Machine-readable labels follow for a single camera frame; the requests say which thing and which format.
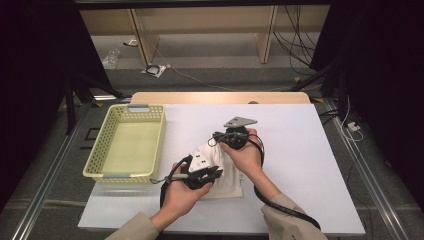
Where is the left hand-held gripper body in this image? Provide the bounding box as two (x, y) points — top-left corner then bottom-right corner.
(181, 148), (215, 191)

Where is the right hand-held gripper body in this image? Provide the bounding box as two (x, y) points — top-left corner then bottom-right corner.
(212, 116), (259, 150)

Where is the white baby shirt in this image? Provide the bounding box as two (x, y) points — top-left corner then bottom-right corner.
(193, 133), (245, 200)

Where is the pale green plastic basket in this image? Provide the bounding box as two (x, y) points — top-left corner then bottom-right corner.
(82, 103), (167, 184)

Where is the person's right hand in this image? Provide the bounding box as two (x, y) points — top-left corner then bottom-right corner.
(219, 128), (264, 181)

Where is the person's left hand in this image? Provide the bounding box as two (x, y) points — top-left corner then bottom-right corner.
(158, 162), (214, 223)

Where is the white table sheet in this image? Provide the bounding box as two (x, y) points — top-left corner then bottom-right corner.
(78, 103), (367, 236)

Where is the black metal stand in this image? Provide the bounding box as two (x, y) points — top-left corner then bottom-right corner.
(64, 71), (124, 136)
(289, 56), (349, 121)

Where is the beige wooden desk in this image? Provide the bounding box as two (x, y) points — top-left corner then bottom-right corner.
(74, 0), (333, 67)

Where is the clear plastic bag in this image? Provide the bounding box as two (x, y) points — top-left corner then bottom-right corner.
(101, 48), (121, 70)

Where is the black curtain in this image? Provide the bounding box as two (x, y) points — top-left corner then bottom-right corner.
(0, 0), (113, 214)
(309, 0), (424, 201)

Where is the thin white floor cable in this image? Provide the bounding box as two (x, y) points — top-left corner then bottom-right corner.
(151, 43), (291, 93)

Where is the right hand-held gripper cable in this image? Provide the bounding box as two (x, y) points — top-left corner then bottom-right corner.
(207, 131), (323, 231)

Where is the plastic bag with black cable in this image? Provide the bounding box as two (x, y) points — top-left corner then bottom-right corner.
(141, 63), (167, 79)

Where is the bundle of black cables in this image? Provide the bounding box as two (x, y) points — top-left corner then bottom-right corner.
(273, 4), (318, 76)

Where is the white power adapter with cable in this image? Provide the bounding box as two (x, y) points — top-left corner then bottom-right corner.
(339, 96), (364, 143)

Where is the metal floor rail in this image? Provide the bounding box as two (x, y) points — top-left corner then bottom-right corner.
(324, 98), (411, 240)
(11, 103), (98, 240)

